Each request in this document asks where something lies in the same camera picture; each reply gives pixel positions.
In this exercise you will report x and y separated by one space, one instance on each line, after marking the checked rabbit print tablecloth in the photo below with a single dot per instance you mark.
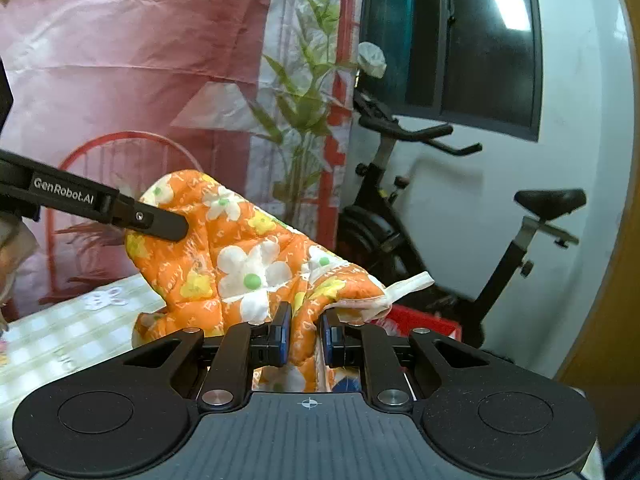
60 340

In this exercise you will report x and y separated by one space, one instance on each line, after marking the black exercise bike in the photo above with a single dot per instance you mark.
380 210

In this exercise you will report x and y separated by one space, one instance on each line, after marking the dark window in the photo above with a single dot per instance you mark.
450 45

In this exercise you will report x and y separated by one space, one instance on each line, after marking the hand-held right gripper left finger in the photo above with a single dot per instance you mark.
281 332

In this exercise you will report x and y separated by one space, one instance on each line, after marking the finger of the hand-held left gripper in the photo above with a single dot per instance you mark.
157 222

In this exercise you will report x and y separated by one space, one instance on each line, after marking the printed wall poster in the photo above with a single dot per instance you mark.
125 60

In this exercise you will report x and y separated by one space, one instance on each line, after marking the red strawberry print box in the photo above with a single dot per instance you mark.
425 321

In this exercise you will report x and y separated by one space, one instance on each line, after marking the orange floral oven mitt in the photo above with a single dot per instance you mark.
240 260

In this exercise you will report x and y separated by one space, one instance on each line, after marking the white plastic bag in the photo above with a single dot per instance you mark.
372 58

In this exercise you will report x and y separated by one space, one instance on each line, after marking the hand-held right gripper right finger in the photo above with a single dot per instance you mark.
330 336

